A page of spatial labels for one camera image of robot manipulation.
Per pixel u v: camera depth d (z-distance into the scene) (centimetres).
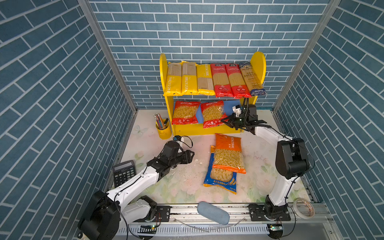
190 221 74
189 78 77
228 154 89
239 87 72
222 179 83
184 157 73
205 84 74
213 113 94
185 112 94
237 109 89
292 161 51
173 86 73
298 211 74
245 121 75
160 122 95
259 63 73
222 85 72
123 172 85
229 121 83
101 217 39
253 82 74
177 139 74
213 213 72
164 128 97
